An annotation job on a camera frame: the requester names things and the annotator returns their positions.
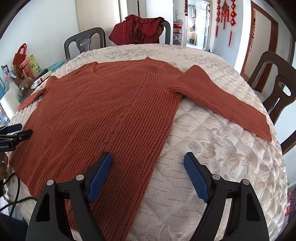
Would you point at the green floral paper bag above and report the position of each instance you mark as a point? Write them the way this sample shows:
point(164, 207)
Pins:
point(34, 66)

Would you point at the white box with red band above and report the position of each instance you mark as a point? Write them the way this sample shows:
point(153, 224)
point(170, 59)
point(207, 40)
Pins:
point(42, 80)

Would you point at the white paper box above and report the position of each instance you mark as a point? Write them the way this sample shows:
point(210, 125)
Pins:
point(15, 104)

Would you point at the shoe rack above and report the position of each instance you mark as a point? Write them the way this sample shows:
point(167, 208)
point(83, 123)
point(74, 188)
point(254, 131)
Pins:
point(177, 32)

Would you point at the person's left hand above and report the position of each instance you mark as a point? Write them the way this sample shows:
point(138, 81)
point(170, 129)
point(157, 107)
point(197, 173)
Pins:
point(3, 160)

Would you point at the pink drink bottle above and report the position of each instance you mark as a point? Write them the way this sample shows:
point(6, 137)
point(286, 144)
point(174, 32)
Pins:
point(26, 67)

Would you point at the brown wooden chair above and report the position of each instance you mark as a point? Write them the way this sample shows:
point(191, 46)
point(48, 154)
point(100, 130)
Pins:
point(266, 62)

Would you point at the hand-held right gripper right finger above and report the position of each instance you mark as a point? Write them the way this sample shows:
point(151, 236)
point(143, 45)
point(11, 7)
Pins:
point(196, 178)

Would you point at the wicker basket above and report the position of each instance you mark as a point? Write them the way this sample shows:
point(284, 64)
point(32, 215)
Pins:
point(16, 77)

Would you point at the rust orange knit sweater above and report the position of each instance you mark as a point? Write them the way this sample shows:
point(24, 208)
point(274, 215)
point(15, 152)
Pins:
point(104, 111)

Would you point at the tall white cabinet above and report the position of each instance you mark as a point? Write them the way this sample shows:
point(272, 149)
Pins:
point(136, 9)

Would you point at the dark grey plastic chair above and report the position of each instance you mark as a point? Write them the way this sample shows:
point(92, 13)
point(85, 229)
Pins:
point(69, 44)

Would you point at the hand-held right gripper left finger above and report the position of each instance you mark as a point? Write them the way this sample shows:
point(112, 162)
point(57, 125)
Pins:
point(101, 176)

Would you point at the dark blue case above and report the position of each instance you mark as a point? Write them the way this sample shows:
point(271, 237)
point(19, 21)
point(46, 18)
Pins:
point(41, 73)

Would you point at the beige floral quilted blanket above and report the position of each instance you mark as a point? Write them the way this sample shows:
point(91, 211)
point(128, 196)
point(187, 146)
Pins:
point(208, 150)

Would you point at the teal mat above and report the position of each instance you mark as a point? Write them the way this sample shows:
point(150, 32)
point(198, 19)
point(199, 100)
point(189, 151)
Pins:
point(55, 66)

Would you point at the clear glass jar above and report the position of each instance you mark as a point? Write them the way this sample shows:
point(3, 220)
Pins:
point(25, 89)

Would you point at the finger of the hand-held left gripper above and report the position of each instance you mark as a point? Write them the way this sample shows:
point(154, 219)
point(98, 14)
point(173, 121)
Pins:
point(13, 128)
point(20, 136)

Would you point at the red plaid shirt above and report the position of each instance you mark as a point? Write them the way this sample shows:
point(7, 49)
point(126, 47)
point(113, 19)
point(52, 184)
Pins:
point(136, 30)

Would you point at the dark chair under plaid shirt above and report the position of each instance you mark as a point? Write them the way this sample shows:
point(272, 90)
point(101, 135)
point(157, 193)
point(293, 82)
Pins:
point(167, 32)

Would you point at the red tote bag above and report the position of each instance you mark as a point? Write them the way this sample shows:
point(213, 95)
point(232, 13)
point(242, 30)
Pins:
point(18, 58)

